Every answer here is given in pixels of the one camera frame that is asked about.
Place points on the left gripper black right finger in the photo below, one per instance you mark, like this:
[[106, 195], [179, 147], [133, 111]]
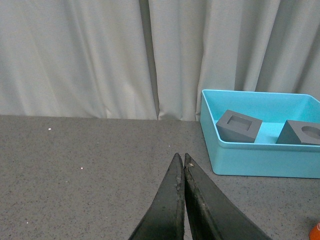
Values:
[[211, 215]]

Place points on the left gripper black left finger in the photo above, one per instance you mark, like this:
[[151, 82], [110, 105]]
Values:
[[165, 218]]

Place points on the gray cube square hole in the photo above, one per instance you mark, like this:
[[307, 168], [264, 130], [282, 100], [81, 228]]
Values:
[[236, 127]]

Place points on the orange cylinder part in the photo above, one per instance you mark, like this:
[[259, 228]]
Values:
[[314, 233]]

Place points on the gray cube round hole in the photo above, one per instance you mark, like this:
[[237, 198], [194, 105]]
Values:
[[299, 133]]

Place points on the blue plastic box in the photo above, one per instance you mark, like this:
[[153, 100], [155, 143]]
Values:
[[264, 157]]

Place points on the white curtain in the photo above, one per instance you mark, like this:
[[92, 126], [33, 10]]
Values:
[[151, 59]]

